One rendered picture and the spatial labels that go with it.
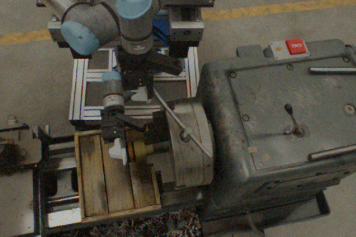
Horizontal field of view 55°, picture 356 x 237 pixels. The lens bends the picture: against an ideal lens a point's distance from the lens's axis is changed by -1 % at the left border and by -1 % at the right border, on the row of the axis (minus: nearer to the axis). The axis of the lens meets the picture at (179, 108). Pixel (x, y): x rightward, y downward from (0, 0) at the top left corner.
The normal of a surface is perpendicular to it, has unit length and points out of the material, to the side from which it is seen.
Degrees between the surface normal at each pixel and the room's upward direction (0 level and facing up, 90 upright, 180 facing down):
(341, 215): 0
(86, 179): 0
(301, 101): 0
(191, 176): 62
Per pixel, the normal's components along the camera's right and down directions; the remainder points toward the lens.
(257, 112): 0.07, -0.44
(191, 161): 0.18, 0.27
